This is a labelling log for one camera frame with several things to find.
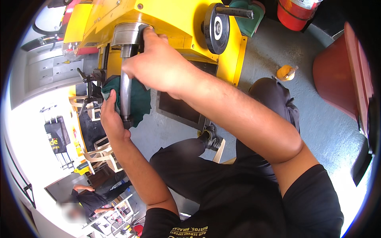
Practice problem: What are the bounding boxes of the person's right hand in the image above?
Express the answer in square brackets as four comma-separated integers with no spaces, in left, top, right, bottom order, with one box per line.
[121,27,206,100]

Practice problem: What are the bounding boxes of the person's left hand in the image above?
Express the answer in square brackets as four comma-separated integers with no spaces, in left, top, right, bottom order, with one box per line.
[100,89,132,143]

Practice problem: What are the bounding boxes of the steel balancer shaft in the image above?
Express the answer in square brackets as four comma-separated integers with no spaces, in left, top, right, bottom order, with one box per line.
[111,22,154,130]

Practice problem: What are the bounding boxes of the dark green cloth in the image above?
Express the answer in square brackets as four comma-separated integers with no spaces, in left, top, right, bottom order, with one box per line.
[101,75,152,128]

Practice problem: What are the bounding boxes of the beige plastic chair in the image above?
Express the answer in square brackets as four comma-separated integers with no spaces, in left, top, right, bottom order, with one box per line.
[83,136,123,175]
[69,95,102,122]

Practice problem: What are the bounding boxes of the black clamp stand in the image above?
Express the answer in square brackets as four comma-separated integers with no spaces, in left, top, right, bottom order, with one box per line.
[76,67,107,105]

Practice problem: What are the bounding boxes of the yellow wheel balancer machine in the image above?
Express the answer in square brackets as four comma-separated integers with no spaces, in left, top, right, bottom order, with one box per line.
[61,0,248,131]

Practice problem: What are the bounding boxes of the yellow floor tool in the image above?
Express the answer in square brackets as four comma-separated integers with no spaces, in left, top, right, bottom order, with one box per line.
[73,161,93,176]

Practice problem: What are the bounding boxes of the black hanging banner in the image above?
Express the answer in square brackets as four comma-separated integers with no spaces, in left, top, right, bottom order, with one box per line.
[44,116,71,155]

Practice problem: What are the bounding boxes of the grey metal cabinet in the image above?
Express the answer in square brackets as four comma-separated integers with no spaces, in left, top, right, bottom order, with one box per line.
[10,41,99,109]

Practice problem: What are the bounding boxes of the person's legs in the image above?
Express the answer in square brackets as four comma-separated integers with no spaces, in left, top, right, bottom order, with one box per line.
[149,77,301,215]

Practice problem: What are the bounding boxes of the cluttered white table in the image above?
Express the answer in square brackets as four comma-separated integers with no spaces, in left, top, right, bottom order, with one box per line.
[82,193,144,238]

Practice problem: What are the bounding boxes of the beige stool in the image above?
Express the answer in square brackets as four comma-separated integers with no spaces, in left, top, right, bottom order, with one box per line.
[213,138,237,165]

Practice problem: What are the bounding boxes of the yellow plastic bottle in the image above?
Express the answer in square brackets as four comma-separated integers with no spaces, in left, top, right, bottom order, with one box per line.
[275,64,299,82]

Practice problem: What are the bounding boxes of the red fire extinguisher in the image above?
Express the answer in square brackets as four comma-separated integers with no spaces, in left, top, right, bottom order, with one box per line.
[277,0,324,32]

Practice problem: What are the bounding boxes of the person's body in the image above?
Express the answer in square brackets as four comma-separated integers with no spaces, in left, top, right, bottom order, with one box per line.
[141,140,344,238]

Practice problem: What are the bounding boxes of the red-brown cabinet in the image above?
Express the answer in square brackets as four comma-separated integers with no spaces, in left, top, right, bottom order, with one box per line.
[312,21,375,138]

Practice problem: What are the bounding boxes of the black handwheel with handle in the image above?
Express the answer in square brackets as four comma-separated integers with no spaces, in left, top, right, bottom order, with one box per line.
[201,3,254,55]

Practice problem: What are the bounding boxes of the black hose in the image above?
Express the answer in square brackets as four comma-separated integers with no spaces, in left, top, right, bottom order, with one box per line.
[32,18,65,37]

